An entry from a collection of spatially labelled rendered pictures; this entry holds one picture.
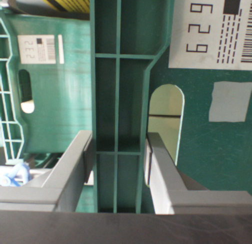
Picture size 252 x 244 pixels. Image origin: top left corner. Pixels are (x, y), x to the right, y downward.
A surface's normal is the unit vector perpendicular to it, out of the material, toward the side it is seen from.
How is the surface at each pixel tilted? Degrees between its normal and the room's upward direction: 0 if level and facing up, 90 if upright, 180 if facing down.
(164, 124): 92
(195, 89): 96
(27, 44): 94
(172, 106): 92
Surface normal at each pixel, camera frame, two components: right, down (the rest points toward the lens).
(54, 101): 0.01, 0.28
